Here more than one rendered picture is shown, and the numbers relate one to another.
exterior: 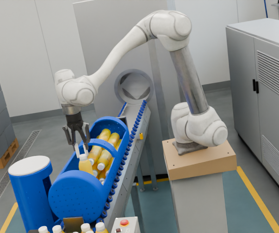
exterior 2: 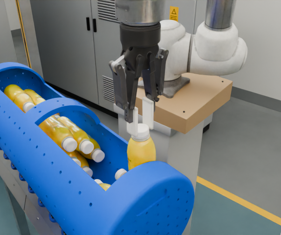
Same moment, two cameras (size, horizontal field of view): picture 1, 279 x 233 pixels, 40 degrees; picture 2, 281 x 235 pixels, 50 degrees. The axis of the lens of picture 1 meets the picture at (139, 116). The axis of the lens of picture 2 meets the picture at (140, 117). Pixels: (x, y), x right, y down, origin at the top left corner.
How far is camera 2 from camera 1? 1.65 m
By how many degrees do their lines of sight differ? 47
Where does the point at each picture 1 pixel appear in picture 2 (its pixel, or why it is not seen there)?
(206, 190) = (192, 135)
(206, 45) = not seen: outside the picture
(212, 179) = not seen: hidden behind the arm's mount
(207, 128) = (237, 48)
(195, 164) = (207, 103)
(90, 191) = (183, 196)
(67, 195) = (141, 229)
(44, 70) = not seen: outside the picture
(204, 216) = (186, 167)
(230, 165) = (227, 96)
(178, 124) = (175, 51)
